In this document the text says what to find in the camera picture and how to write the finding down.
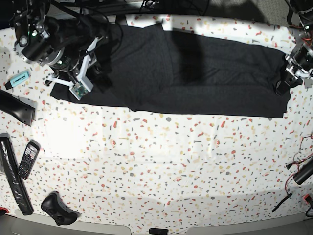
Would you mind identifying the small red connector block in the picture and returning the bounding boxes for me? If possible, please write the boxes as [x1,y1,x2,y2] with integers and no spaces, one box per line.
[304,194,313,207]

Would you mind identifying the long black bar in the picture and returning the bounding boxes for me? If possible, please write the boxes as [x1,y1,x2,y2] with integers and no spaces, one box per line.
[0,137,34,216]

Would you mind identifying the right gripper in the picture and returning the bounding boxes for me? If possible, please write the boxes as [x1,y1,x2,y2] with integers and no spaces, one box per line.
[45,37,112,90]

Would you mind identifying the black cylinder with wires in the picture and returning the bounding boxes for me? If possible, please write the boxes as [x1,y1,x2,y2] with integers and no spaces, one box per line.
[293,159,313,185]

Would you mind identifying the light blue highlighter pen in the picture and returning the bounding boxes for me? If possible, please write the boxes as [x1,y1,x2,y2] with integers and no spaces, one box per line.
[5,70,31,90]

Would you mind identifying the terrazzo patterned table cloth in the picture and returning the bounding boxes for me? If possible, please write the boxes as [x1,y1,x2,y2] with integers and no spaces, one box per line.
[0,28,313,235]

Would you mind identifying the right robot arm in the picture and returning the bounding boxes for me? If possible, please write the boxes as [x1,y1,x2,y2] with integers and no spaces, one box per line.
[11,0,111,92]

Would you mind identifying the black curved plastic handle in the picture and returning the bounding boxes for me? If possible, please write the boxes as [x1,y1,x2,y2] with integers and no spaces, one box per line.
[0,90,35,126]

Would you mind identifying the black remote control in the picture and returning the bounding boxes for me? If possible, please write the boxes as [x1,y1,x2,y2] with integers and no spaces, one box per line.
[18,141,40,180]

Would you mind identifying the black game controller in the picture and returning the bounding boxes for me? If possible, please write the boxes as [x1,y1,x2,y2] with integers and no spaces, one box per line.
[41,191,79,226]

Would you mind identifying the black cable tie strap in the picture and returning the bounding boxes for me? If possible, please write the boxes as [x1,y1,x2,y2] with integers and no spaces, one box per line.
[271,192,293,213]

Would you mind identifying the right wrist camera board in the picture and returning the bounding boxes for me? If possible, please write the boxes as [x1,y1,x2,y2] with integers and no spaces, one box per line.
[69,79,93,100]

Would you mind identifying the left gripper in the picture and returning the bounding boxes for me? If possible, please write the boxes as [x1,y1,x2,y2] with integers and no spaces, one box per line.
[275,44,313,95]

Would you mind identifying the red clamp at edge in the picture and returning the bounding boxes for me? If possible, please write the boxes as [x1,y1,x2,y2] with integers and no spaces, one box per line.
[0,207,8,216]

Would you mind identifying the black T-shirt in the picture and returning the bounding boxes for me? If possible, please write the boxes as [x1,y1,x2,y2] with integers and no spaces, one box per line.
[50,22,291,119]

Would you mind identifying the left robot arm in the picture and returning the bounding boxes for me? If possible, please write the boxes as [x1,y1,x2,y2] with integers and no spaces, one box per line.
[275,0,313,96]

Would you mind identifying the small black usb stick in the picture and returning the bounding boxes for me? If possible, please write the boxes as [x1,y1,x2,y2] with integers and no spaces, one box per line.
[149,228,169,235]

